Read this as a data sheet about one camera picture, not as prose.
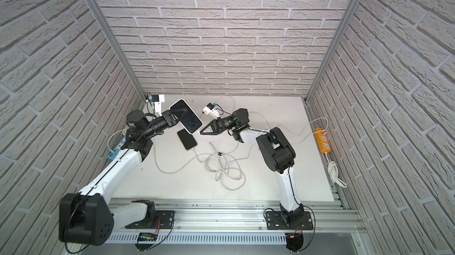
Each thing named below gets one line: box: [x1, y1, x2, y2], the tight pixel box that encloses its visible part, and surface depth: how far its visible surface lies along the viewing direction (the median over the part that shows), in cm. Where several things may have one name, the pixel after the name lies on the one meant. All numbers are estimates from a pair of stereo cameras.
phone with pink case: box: [169, 99, 204, 135], surface depth 74 cm
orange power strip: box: [313, 127, 332, 153], surface depth 102 cm
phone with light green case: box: [177, 128, 198, 151], surface depth 100 cm
